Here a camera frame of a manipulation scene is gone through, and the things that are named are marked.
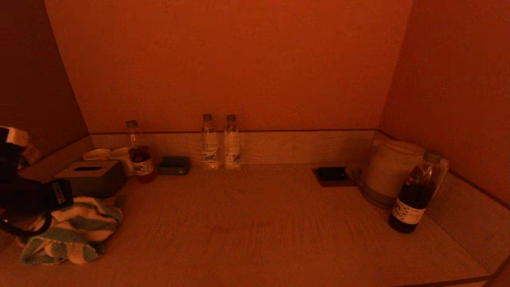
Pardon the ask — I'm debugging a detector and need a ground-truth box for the clear water bottle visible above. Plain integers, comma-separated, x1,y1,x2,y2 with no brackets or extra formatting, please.
201,114,220,171
224,114,241,170

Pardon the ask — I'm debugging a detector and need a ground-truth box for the black table socket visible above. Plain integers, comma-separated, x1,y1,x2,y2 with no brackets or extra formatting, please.
312,166,356,188

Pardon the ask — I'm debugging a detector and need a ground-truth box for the green white striped towel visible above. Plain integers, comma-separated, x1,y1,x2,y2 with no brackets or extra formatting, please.
18,195,125,265

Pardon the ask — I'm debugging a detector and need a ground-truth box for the white electric kettle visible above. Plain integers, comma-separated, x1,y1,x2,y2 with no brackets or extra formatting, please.
363,140,426,204

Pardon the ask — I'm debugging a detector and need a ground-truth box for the grey tissue box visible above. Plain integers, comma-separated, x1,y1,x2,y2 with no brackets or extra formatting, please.
54,160,128,199

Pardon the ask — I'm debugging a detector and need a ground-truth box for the small bottle with red drink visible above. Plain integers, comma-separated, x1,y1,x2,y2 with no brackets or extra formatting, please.
126,120,158,184

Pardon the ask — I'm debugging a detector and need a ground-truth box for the small dark rectangular box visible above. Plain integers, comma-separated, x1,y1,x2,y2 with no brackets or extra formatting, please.
159,156,191,176

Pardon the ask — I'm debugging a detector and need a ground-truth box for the large bottle with dark drink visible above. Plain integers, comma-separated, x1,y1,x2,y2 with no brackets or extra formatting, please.
388,150,450,234

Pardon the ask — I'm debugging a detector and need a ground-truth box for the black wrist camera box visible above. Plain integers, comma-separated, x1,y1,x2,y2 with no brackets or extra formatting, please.
47,179,74,211

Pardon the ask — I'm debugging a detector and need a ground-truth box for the white ceramic cup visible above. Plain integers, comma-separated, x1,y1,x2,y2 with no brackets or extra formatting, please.
83,148,111,161
110,147,135,177

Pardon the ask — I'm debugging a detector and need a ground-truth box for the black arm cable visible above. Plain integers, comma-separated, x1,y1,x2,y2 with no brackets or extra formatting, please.
0,211,53,240

